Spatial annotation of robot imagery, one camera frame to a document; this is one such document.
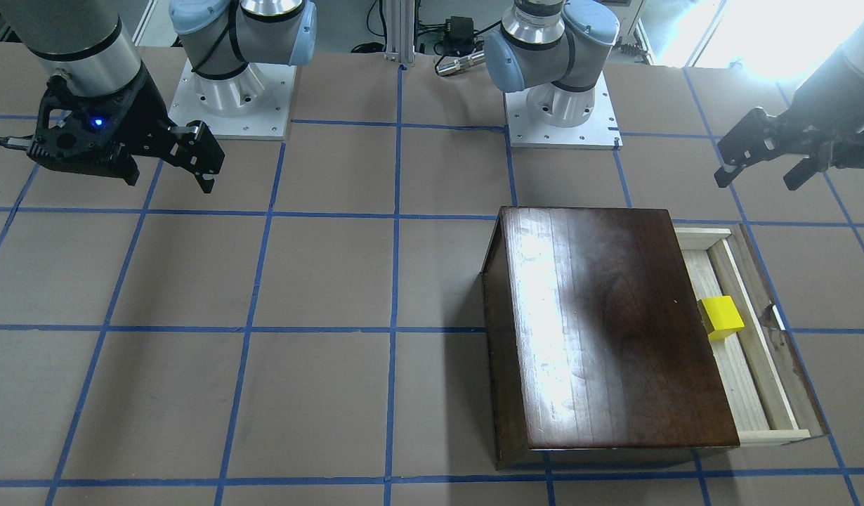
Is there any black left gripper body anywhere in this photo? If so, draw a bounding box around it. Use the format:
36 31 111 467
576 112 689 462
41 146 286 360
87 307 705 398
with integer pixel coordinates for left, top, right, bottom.
783 49 864 169

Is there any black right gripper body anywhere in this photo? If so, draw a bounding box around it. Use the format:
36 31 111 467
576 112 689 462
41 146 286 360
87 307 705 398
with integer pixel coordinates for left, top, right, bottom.
25 65 173 186

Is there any yellow wooden block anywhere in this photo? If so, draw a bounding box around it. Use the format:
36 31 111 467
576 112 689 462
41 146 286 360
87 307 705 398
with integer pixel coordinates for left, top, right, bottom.
698 295 745 342

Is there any wooden drawer with white handle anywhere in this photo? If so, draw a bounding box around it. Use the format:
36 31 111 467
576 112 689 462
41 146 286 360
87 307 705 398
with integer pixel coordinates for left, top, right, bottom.
675 225 828 446

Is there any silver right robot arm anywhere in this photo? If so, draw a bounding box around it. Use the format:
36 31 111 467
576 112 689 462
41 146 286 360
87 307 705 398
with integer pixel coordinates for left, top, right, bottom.
0 1 318 193

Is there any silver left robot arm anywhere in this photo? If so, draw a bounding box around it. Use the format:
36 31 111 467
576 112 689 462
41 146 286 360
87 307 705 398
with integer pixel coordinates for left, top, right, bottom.
484 1 864 191

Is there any dark wooden drawer box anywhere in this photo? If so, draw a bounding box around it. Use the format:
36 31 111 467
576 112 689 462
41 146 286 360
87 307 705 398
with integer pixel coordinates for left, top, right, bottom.
480 206 740 469

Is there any silver cylinder flashlight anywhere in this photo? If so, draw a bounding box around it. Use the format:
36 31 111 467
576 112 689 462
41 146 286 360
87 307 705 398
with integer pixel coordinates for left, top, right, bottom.
434 51 485 77

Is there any black power brick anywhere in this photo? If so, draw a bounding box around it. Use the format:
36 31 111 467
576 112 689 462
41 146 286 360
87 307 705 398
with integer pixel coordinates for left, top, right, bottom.
443 16 475 45

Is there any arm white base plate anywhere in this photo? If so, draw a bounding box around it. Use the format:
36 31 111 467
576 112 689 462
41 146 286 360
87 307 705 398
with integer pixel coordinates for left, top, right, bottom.
169 60 299 141
504 72 624 150

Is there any aluminium frame post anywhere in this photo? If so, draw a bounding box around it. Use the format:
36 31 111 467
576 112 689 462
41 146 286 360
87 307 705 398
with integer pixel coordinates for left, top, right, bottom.
379 0 418 68

